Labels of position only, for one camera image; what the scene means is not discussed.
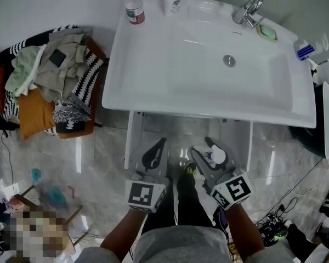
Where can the white sink basin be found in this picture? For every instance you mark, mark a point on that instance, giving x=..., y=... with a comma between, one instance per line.
x=181, y=78

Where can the white blue spray bottle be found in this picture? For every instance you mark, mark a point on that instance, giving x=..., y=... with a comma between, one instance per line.
x=305, y=51

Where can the white round object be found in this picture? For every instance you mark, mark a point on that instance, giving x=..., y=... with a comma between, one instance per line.
x=219, y=155

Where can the clear bottle red cap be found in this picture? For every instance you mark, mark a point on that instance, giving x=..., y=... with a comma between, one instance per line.
x=134, y=10

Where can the white vanity cabinet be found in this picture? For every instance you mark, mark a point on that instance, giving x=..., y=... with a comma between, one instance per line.
x=237, y=144

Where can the green soap dish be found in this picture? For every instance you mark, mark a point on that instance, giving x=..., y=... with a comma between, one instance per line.
x=267, y=33

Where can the person's black trousers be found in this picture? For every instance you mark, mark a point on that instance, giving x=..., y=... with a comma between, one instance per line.
x=189, y=201

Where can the small teal plastic item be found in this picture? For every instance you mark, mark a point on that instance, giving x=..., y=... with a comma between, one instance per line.
x=35, y=174

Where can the black fabric item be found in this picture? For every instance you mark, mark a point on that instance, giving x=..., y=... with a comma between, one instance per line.
x=299, y=237

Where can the person's grey shirt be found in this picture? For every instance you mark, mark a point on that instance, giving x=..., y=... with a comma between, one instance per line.
x=181, y=245

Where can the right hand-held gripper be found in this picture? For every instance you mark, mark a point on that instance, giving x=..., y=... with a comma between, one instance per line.
x=235, y=190

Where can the black green device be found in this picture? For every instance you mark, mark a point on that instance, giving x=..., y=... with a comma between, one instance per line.
x=277, y=237

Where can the person's right shoe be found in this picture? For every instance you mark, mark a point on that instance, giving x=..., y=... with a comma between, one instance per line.
x=190, y=170

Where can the person's right forearm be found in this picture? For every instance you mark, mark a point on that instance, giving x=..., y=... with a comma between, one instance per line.
x=244, y=231

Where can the light green towel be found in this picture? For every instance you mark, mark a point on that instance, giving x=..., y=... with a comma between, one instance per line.
x=24, y=67

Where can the chrome faucet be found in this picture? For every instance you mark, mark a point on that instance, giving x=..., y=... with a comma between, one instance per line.
x=248, y=12

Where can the grey speckled cloth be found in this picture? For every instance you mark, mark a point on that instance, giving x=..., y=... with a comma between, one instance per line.
x=71, y=111

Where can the large teal plastic item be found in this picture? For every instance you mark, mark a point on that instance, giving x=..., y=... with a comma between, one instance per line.
x=57, y=196

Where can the white soap pump bottle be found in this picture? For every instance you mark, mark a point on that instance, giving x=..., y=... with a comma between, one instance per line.
x=172, y=3

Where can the round wooden table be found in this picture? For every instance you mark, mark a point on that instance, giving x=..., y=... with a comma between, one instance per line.
x=74, y=214

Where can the orange pillow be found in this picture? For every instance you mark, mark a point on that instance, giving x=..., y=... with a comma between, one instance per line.
x=35, y=116

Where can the person's left forearm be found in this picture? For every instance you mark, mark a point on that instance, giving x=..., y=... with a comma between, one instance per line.
x=123, y=234

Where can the beige garment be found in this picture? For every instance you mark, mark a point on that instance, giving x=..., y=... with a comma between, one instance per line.
x=68, y=73

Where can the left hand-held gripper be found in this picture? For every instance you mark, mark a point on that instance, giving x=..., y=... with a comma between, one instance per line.
x=139, y=194

